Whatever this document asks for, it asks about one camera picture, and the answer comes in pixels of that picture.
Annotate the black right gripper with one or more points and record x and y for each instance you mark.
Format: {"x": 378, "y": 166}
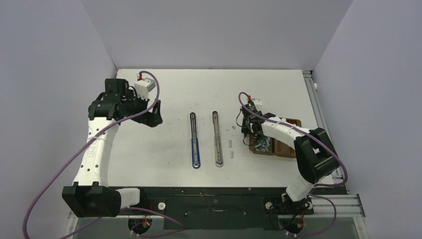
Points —
{"x": 245, "y": 130}

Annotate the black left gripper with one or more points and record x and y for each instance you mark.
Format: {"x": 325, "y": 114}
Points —
{"x": 150, "y": 119}

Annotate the brown wooden tray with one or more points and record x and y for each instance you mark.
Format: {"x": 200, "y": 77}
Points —
{"x": 283, "y": 148}

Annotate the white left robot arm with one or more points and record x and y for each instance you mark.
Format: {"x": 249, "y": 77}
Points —
{"x": 90, "y": 194}

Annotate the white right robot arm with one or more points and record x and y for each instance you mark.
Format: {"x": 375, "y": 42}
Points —
{"x": 314, "y": 151}

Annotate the pile of grey staples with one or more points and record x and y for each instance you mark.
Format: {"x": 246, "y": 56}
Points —
{"x": 263, "y": 144}

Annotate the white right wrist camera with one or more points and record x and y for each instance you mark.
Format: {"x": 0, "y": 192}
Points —
{"x": 257, "y": 102}

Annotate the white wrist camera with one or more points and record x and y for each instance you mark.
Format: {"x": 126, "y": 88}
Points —
{"x": 257, "y": 102}
{"x": 143, "y": 87}

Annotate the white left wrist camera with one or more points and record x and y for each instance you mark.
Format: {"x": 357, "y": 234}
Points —
{"x": 143, "y": 87}

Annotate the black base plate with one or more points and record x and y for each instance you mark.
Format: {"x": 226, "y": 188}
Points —
{"x": 223, "y": 208}

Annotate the aluminium rail frame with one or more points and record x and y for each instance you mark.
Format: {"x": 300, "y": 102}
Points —
{"x": 293, "y": 227}

